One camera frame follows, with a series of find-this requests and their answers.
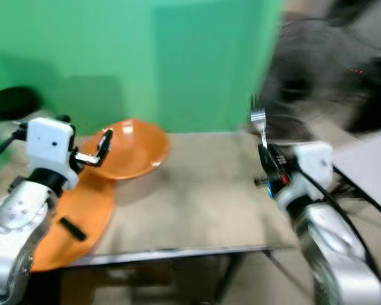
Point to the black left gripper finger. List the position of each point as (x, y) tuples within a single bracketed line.
[(105, 143)]

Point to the orange bowl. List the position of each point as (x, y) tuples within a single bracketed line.
[(140, 149)]

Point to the silver metal fork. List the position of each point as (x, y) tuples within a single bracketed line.
[(258, 117)]

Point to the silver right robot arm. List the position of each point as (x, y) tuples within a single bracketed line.
[(340, 254)]

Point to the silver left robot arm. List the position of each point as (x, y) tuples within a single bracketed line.
[(19, 222)]

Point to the orange plate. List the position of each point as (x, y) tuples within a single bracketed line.
[(89, 210)]

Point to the small black bar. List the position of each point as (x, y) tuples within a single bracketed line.
[(73, 229)]

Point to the beige table with metal legs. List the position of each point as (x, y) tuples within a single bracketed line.
[(203, 197)]

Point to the clear jar with black lid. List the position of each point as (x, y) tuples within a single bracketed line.
[(13, 103)]

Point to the green backdrop screen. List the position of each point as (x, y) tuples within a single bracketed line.
[(152, 57)]

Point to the black machine with red lights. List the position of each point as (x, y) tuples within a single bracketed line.
[(374, 89)]

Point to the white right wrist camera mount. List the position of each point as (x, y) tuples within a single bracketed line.
[(311, 162)]

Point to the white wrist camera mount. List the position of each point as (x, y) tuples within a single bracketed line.
[(49, 145), (311, 162)]

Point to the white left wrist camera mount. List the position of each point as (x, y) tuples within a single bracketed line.
[(49, 145)]

